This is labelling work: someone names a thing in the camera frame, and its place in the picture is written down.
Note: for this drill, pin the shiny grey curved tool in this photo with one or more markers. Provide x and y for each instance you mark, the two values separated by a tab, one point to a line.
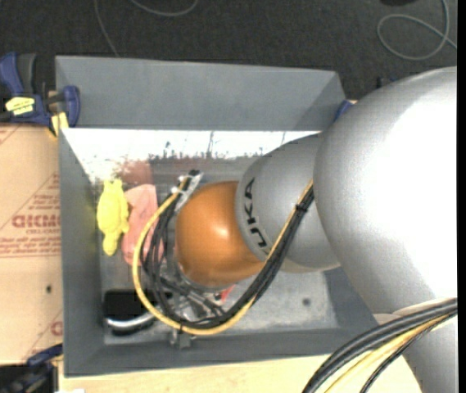
124	323

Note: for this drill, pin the grey metal bin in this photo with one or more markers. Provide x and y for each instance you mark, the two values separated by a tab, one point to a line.
200	96

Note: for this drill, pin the black rectangular block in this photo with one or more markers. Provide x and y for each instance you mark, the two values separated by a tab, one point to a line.
120	302

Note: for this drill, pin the yellow toy animal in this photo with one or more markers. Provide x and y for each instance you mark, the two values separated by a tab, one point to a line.
112	215

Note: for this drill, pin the brown cardboard board, red print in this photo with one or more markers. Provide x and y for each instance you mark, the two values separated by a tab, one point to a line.
19	203

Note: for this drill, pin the pink cloth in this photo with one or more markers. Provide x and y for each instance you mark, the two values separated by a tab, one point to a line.
139	207

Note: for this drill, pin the small red thing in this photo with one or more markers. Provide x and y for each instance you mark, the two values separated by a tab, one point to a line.
227	294

